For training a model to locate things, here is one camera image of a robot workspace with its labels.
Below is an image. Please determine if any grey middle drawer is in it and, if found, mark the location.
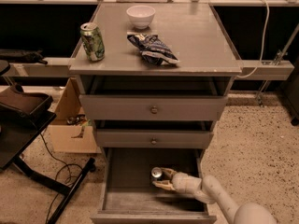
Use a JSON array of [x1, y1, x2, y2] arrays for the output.
[[95, 120, 214, 149]]

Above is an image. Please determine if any white bowl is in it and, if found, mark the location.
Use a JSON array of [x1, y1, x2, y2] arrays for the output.
[[126, 5, 156, 29]]

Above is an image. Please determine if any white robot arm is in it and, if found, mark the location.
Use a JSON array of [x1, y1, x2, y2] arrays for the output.
[[151, 167, 277, 224]]

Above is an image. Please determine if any cardboard box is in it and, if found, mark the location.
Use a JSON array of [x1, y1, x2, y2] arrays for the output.
[[49, 78, 100, 153]]

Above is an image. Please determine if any white cable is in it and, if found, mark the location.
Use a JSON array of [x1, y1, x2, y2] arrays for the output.
[[235, 0, 271, 79]]

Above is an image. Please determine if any black floor cable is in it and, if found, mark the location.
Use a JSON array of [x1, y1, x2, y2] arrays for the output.
[[39, 133, 84, 224]]

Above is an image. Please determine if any grey drawer cabinet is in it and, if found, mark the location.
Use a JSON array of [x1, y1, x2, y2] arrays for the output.
[[70, 3, 241, 152]]

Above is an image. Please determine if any green soda can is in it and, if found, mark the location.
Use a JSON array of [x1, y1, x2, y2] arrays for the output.
[[80, 22, 105, 62]]

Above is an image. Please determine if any blue pepsi can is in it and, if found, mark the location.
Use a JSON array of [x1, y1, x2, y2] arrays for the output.
[[150, 167, 163, 184]]

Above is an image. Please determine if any blue chip bag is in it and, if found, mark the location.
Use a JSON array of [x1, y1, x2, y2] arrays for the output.
[[127, 34, 179, 66]]

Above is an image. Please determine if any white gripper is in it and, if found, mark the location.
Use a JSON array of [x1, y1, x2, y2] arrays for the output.
[[152, 167, 202, 194]]

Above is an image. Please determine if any grey top drawer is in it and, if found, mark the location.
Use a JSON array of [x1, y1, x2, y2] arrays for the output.
[[78, 76, 228, 122]]

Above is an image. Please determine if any grey open bottom drawer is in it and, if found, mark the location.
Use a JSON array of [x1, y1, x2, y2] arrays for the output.
[[91, 148, 217, 224]]

